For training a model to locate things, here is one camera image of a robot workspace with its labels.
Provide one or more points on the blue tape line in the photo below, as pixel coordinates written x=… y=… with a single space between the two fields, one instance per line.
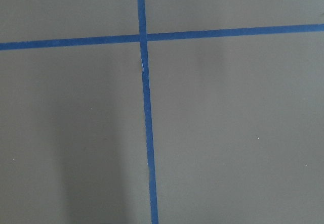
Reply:
x=227 y=32
x=148 y=123

